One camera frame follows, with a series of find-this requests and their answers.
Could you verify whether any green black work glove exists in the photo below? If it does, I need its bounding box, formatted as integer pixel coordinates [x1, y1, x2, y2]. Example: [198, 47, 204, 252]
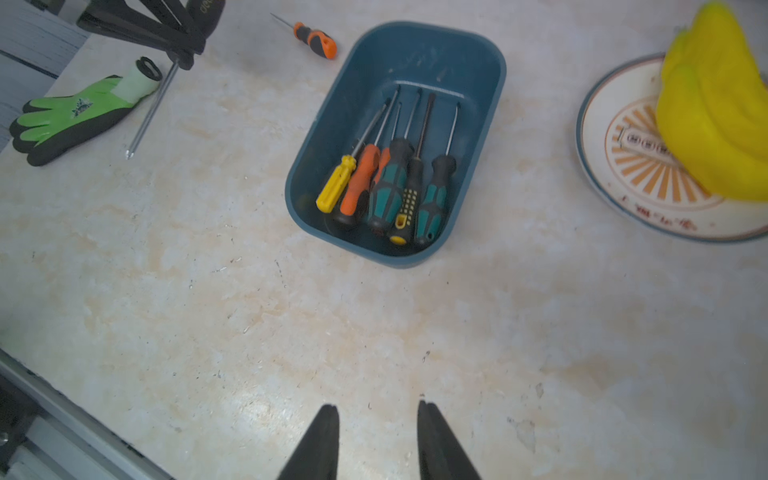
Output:
[9, 57, 163, 167]

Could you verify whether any aluminium front rail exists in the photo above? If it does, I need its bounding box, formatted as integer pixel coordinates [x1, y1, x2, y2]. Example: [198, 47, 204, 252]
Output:
[1, 352, 172, 479]

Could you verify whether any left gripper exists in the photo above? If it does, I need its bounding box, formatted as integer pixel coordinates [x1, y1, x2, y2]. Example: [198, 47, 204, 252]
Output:
[27, 0, 207, 70]

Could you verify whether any orange screwdriver large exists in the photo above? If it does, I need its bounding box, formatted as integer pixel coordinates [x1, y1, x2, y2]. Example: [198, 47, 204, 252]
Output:
[333, 86, 401, 230]

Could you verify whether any black handle long screwdriver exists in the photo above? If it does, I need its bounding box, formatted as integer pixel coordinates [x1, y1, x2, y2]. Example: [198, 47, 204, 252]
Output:
[126, 0, 226, 159]

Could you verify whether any teal storage box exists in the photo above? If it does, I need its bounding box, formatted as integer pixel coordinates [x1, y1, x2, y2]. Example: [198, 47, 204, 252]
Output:
[285, 21, 507, 268]

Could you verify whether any yellow handle screwdriver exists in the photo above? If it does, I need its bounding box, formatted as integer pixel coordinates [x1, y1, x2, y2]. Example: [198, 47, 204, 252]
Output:
[316, 98, 391, 214]

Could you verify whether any patterned round plate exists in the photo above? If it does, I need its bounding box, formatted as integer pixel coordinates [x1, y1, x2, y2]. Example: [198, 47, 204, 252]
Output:
[575, 53, 767, 244]

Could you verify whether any black yellow copper-shaft screwdriver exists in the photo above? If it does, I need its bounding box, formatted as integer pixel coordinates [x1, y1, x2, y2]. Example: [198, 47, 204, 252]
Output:
[389, 93, 436, 246]

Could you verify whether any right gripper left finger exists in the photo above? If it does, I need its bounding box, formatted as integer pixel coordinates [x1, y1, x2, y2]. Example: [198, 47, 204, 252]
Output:
[278, 404, 340, 480]

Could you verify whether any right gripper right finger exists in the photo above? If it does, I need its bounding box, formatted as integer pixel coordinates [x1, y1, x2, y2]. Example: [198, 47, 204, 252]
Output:
[417, 400, 481, 480]

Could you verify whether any small orange black screwdriver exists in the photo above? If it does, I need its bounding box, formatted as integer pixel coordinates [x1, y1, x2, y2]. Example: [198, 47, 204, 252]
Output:
[271, 14, 338, 60]

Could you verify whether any yellow banana bunch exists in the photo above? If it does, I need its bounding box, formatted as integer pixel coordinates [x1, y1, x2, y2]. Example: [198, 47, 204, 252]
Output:
[656, 1, 767, 202]

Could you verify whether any green handle screwdriver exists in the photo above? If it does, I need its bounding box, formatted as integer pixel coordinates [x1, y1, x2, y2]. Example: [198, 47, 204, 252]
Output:
[367, 88, 423, 236]
[414, 102, 460, 250]

